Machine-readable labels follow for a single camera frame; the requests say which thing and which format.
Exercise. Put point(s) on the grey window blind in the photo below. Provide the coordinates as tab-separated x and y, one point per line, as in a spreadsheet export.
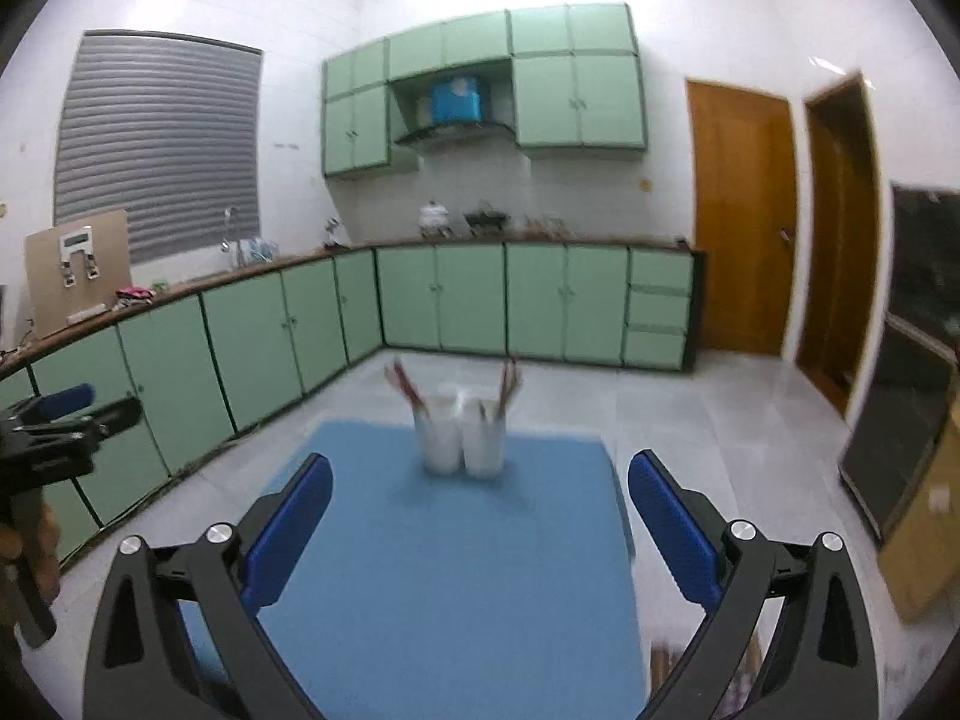
157	150

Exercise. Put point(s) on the green wall cabinets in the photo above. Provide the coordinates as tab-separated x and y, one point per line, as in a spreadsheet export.
577	101

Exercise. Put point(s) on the small metal teapot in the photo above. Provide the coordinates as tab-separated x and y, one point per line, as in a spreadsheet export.
335	232

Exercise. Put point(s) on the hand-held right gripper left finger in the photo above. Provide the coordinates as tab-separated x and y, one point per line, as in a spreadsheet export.
292	532

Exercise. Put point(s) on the wooden door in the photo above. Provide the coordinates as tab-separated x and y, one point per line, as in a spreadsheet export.
739	217
840	240

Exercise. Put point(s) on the thin plain wooden chopstick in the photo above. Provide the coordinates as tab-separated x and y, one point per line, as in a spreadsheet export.
508	386

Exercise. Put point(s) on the green base cabinets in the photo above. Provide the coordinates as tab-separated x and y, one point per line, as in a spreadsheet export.
465	300

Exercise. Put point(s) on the blue box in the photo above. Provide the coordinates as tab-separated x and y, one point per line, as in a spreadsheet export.
456	101

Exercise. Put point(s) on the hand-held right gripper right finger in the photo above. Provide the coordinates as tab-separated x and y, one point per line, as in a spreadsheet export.
675	532

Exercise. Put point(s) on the black glass cabinet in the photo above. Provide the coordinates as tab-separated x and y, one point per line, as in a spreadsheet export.
907	360

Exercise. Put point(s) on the silver cooking pot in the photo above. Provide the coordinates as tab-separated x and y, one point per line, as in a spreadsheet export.
433	219

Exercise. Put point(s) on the white utensil holder cup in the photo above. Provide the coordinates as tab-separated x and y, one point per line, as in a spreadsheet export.
486	442
442	435

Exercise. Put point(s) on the red patterned wooden chopstick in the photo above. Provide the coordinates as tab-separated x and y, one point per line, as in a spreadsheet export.
414	392
514	388
405	386

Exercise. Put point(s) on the metal sink faucet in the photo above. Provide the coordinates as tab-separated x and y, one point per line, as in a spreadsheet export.
231	229

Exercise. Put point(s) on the white device on board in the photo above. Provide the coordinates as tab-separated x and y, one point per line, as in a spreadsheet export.
79	244

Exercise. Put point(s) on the person's left hand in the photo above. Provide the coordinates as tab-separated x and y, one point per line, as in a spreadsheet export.
46	562

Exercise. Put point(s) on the blue tablecloth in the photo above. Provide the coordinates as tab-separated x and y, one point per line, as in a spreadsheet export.
450	577

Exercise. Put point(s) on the metal range hood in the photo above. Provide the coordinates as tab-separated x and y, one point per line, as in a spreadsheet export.
450	135

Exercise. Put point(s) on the cardboard box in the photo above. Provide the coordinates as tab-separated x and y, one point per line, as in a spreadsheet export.
930	525

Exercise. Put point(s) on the black wok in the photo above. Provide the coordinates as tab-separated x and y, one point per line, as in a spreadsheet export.
486	221

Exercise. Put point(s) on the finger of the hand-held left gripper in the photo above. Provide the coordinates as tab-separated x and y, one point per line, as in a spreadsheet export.
109	416
64	399

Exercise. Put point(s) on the pink cloth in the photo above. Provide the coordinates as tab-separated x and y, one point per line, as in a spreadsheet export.
133	293

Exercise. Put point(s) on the brown cardboard board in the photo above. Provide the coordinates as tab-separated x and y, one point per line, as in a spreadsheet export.
45	292

